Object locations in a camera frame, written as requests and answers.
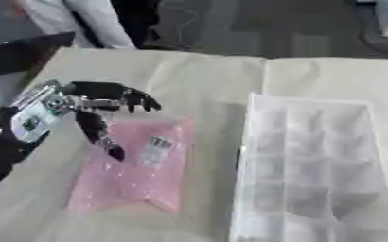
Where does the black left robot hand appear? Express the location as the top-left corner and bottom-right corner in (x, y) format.
(60, 80), (165, 163)

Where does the clear plastic compartment box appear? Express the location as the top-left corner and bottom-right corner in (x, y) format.
(227, 92), (388, 242)

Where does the person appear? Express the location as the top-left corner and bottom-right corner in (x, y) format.
(3, 0), (165, 50)

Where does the pink plastic bag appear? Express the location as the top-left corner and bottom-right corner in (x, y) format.
(62, 115), (198, 214)

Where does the dark flat board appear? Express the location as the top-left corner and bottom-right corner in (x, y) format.
(0, 31), (79, 77)

